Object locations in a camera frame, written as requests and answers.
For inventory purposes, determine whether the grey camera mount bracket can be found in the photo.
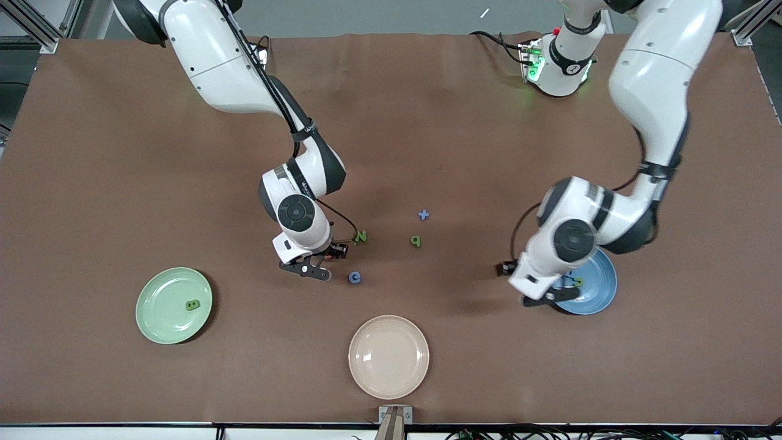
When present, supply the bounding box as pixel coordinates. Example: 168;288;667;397
378;405;414;440

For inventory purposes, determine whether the light green plate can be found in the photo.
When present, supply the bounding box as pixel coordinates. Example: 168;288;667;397
135;266;214;345

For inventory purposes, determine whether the brown table mat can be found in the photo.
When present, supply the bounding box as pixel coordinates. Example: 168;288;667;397
0;31;782;427

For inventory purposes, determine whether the white table edge rail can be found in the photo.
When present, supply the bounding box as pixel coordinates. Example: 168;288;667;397
0;422;782;440

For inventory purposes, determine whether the aluminium frame profile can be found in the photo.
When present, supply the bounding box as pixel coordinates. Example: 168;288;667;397
721;0;782;46
0;0;83;54

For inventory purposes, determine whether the blue plate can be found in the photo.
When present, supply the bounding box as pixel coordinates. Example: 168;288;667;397
553;247;618;316

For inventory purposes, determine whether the black cable bundle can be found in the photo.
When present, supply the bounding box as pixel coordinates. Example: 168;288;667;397
446;423;782;440

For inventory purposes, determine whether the beige plate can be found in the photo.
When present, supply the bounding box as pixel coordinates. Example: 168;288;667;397
348;315;430;400

